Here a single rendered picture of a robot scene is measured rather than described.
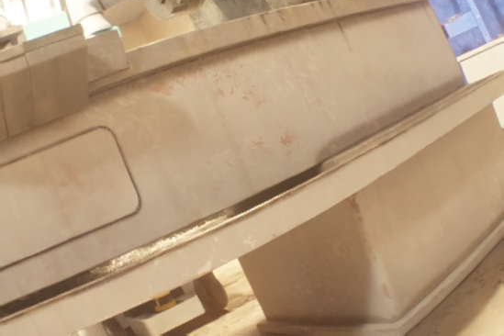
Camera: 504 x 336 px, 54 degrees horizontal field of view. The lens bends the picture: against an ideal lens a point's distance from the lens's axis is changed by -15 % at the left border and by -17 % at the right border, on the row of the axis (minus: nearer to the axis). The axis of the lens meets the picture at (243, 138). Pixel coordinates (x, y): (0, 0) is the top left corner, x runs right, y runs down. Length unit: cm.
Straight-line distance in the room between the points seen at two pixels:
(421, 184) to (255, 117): 46
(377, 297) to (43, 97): 86
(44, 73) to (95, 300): 39
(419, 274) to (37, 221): 90
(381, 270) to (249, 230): 42
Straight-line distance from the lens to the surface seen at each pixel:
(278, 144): 123
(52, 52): 95
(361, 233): 126
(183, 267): 92
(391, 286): 131
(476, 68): 340
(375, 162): 117
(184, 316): 216
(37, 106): 98
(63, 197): 103
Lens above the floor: 55
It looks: 2 degrees up
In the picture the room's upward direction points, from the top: 23 degrees counter-clockwise
